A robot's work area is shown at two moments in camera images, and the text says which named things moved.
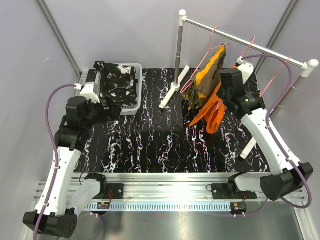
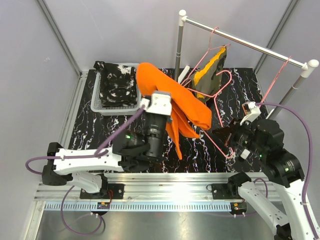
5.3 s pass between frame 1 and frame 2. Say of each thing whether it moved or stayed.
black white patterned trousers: stayed
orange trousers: moved
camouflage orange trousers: stayed
